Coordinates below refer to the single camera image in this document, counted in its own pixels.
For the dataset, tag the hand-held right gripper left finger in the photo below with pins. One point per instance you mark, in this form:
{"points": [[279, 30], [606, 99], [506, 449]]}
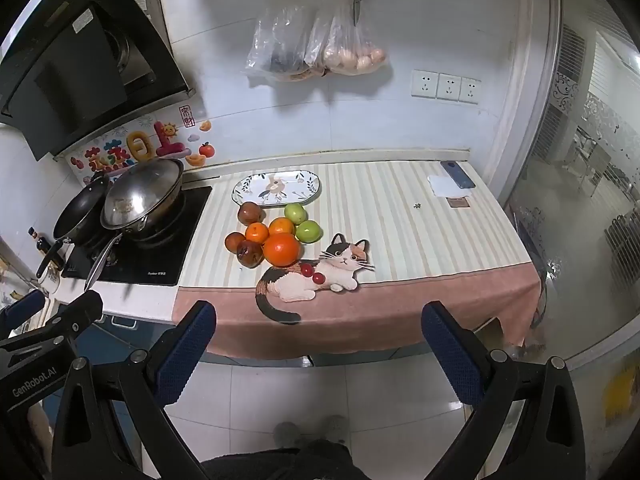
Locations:
{"points": [[186, 349]]}

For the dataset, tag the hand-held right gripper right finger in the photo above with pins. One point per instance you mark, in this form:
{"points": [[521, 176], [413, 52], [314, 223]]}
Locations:
{"points": [[451, 350]]}

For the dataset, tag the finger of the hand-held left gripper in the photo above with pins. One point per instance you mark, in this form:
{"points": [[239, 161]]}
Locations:
{"points": [[22, 307], [80, 310]]}

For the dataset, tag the dark red apple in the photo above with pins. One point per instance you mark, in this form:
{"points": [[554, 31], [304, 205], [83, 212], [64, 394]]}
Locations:
{"points": [[233, 241], [248, 213], [249, 254]]}

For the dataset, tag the small orange tangerine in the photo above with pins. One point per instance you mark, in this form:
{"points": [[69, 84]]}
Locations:
{"points": [[281, 226], [257, 232]]}

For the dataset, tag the large orange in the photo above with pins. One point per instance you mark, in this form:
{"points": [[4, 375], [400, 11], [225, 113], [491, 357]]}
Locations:
{"points": [[281, 249]]}

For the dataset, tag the green apple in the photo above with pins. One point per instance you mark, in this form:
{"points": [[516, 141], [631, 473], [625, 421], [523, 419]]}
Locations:
{"points": [[295, 213], [308, 231]]}

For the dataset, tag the oval patterned ceramic plate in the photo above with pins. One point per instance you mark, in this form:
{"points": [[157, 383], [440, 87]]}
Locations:
{"points": [[276, 189]]}

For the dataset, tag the grey-blue base cabinet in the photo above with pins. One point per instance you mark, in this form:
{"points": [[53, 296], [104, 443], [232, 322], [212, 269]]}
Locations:
{"points": [[112, 332]]}

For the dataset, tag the dark sauce bottle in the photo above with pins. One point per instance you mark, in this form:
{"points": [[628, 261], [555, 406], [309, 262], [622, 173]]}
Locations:
{"points": [[42, 245]]}

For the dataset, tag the black gas stove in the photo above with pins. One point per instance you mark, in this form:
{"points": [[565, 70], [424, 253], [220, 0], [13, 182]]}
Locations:
{"points": [[165, 255]]}

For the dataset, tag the black frying pan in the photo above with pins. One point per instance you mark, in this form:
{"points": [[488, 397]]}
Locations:
{"points": [[80, 210]]}

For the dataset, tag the striped cat-print mat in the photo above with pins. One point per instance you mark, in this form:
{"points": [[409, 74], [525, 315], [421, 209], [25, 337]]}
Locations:
{"points": [[390, 240]]}

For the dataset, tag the steel wok with lid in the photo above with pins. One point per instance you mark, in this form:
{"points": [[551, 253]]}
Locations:
{"points": [[142, 195]]}

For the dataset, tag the person's grey left shoe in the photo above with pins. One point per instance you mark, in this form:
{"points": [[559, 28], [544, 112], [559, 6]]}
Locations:
{"points": [[287, 434]]}

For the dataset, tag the red cherry tomato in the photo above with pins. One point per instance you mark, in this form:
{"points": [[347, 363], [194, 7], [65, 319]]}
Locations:
{"points": [[306, 269], [318, 277]]}

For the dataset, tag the small brown card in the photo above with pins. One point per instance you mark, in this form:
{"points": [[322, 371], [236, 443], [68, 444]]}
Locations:
{"points": [[457, 202]]}

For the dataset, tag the white paper sheet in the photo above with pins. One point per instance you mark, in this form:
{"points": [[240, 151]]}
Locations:
{"points": [[440, 186]]}

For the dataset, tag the blue smartphone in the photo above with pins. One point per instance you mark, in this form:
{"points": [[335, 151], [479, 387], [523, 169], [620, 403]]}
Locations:
{"points": [[457, 175]]}

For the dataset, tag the frosted glass sliding door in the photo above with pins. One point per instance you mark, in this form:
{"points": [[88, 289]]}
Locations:
{"points": [[585, 185]]}

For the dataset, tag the black range hood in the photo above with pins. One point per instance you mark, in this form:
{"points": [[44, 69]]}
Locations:
{"points": [[65, 60]]}

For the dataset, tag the clear bag of eggs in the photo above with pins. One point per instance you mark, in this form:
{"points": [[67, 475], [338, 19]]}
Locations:
{"points": [[355, 55]]}

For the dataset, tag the clear bag with dark contents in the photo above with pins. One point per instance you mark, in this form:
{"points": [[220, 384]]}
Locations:
{"points": [[280, 45]]}

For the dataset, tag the colourful wall sticker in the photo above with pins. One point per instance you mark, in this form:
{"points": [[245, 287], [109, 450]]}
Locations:
{"points": [[150, 147]]}

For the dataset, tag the white wall socket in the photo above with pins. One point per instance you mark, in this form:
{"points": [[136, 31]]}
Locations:
{"points": [[449, 87], [469, 90], [425, 84]]}

